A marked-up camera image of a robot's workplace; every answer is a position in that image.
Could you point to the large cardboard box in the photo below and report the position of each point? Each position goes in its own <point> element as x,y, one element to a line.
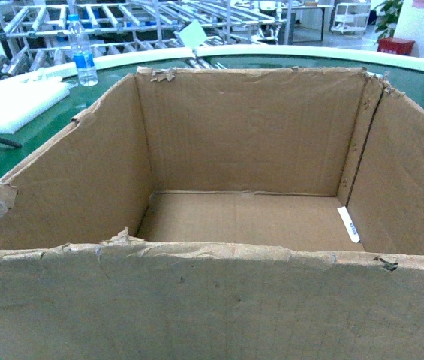
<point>234,300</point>

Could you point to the white paper label sticker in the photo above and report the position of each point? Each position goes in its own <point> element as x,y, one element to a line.
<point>349,225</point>

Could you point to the pale green tilted card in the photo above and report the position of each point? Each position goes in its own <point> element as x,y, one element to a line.
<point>192,35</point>

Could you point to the clear plastic water bottle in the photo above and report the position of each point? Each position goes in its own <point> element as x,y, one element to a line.
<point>82,52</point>

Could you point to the white wheeled cart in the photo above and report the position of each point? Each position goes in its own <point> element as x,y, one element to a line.
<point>351,17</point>

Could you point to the red plastic crate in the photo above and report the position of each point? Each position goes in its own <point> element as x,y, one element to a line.
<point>395,46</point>

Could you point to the white foam sheet stack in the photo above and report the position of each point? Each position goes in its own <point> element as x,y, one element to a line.
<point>22,102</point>

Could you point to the green potted plant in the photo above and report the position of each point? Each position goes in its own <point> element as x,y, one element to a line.
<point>388,13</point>

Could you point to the metal roller rack shelving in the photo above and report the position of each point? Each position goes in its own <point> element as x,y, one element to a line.
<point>34,34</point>

